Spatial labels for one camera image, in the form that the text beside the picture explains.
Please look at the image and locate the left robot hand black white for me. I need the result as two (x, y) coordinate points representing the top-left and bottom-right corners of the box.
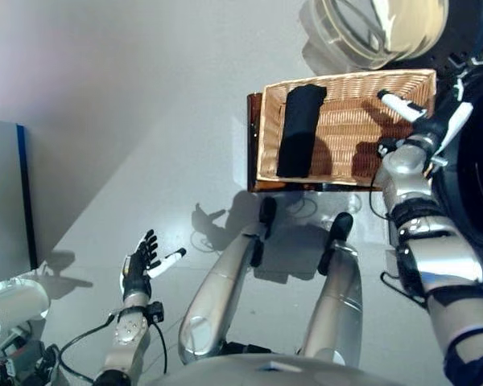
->
(120, 228), (188, 301)

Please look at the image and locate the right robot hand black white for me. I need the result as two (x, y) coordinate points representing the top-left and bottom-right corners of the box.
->
(376, 90), (475, 156)

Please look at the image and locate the long black garment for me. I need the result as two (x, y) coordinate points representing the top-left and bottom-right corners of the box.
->
(275, 84), (328, 179)

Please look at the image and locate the round washing machine door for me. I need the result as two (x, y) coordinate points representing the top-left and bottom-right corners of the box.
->
(299, 0), (483, 76)

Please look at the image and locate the wicker laundry basket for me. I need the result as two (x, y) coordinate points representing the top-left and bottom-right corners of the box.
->
(255, 68), (438, 187)

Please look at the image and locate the white rounded device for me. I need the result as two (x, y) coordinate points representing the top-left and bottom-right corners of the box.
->
(0, 276), (52, 339)

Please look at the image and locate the blue edged grey panel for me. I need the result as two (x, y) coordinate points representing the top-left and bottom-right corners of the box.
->
(0, 117), (39, 275)

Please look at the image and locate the glossy brown stool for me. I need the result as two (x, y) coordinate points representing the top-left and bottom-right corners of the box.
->
(246, 92), (364, 194)

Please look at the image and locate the silver robot torso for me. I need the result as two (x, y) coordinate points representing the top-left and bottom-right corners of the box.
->
(176, 353), (428, 386)

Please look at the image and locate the silver right robot leg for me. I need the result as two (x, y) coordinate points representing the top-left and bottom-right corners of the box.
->
(297, 211), (364, 368)

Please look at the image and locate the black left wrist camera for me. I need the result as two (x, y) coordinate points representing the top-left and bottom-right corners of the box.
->
(146, 302), (164, 323)

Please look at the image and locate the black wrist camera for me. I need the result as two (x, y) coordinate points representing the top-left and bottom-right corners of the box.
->
(146, 302), (164, 323)
(375, 138), (396, 158)

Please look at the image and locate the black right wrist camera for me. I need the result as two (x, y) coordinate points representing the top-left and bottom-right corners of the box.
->
(375, 138), (396, 158)

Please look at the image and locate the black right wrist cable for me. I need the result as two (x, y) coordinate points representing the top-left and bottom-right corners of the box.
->
(367, 171), (392, 221)

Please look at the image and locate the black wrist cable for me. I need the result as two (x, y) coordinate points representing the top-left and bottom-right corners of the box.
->
(57, 313), (169, 384)
(367, 171), (392, 221)

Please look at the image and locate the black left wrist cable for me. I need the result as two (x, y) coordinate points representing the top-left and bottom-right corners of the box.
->
(57, 313), (169, 384)

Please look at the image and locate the cluttered equipment with wires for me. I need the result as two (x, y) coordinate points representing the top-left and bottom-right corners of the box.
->
(0, 321), (62, 386)

